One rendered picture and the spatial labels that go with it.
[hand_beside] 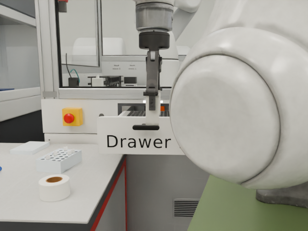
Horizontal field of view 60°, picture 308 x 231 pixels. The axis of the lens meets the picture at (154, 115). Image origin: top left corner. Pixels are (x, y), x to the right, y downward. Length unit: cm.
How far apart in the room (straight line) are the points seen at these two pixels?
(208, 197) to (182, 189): 75
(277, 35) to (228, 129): 8
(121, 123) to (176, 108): 55
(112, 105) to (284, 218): 84
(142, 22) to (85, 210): 44
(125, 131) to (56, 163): 23
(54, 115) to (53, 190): 57
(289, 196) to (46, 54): 101
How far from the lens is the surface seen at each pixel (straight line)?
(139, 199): 122
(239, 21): 25
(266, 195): 45
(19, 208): 69
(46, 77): 119
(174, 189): 120
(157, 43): 63
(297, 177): 25
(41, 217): 63
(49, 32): 120
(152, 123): 61
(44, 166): 87
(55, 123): 120
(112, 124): 78
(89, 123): 115
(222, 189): 48
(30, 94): 186
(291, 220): 42
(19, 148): 112
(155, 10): 64
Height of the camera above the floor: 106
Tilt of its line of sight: 9 degrees down
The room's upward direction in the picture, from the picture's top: straight up
